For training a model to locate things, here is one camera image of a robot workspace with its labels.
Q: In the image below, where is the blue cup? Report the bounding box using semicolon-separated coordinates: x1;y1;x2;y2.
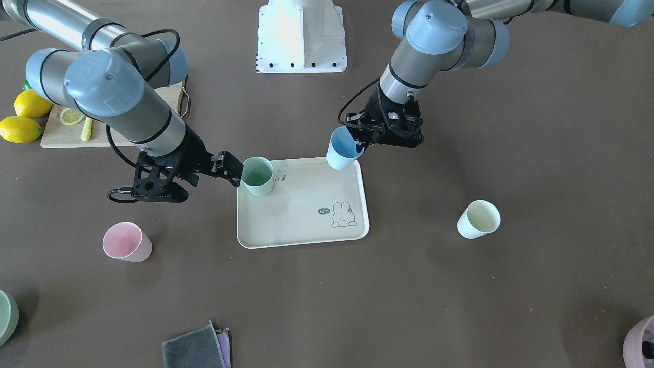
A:
326;126;359;170

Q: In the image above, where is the cream yellow cup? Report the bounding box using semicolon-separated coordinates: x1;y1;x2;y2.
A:
457;200;501;239

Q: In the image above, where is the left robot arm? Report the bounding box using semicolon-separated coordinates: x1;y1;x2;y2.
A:
340;1;653;156

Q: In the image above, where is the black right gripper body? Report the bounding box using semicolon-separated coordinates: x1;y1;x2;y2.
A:
169;127;217;186

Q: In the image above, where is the pink bowl with ice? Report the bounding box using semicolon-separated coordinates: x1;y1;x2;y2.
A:
623;316;653;367

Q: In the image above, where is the grey folded cloth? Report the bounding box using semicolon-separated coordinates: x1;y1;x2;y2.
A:
161;323;224;367

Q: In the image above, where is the pink cup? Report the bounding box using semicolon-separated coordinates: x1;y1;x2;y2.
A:
102;222;153;262

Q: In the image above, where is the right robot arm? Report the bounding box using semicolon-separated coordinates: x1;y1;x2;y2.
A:
2;1;243;200

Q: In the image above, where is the wooden cutting board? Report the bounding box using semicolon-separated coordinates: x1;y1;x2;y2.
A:
40;78;190;148

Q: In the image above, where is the yellow plastic knife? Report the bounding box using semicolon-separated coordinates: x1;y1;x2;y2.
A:
80;117;94;142

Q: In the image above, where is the green cup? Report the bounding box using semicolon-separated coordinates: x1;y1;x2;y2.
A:
241;157;275;197

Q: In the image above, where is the cream rabbit tray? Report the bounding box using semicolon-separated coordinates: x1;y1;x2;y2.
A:
237;157;370;249

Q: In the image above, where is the purple cloth under grey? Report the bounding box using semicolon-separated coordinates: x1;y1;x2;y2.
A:
215;328;232;368

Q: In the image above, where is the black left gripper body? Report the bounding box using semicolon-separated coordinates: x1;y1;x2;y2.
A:
358;86;424;148

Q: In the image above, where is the yellow lemon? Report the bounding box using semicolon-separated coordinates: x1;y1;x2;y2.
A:
1;115;42;144
14;89;53;119

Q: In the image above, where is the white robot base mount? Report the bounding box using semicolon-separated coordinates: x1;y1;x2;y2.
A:
255;1;348;73

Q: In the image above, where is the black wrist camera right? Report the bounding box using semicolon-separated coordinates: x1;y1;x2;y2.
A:
107;151;189;203

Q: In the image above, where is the lemon slice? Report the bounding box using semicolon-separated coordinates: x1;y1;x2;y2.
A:
59;108;85;126

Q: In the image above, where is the green bowl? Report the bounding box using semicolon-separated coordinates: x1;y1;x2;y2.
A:
0;290;19;346

